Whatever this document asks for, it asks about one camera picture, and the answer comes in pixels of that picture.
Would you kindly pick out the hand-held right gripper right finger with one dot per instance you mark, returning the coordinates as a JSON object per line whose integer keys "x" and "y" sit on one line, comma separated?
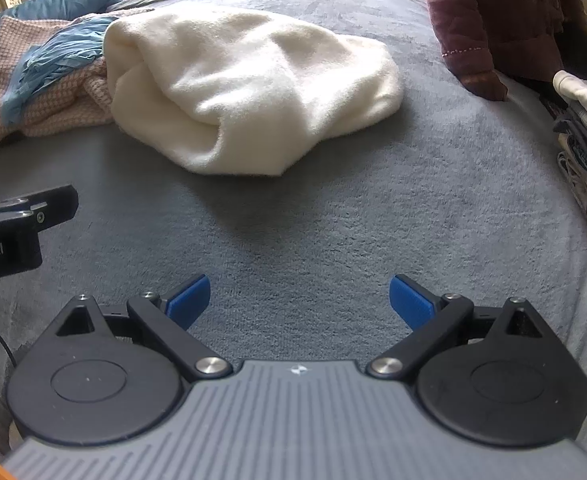
{"x": 407, "y": 301}

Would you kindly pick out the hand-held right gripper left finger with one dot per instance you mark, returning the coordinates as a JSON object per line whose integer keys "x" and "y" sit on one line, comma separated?
{"x": 191, "y": 301}

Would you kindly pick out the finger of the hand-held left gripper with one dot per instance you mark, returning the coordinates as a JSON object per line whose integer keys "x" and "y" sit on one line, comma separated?
{"x": 56, "y": 207}

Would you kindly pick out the pink knit sweater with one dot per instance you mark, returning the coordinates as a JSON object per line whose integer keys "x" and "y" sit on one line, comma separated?
{"x": 58, "y": 107}

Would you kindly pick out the cream fluffy sweater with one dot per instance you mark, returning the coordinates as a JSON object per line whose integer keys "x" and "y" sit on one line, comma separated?
{"x": 253, "y": 85}

